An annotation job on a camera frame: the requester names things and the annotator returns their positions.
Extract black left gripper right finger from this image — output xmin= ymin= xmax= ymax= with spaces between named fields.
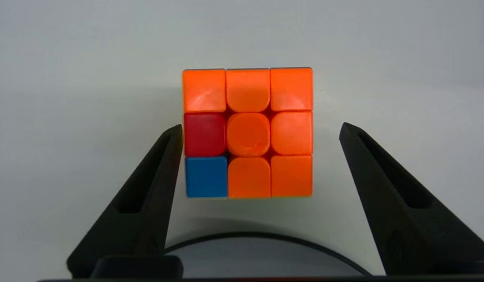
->
xmin=339 ymin=122 xmax=484 ymax=277

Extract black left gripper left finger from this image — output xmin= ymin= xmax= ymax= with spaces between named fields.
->
xmin=67 ymin=124 xmax=184 ymax=279

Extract multicoloured rubiks cube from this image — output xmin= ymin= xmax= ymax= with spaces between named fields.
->
xmin=182 ymin=67 xmax=313 ymax=199

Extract dark grey round plate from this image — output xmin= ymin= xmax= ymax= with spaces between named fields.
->
xmin=164 ymin=232 xmax=373 ymax=279

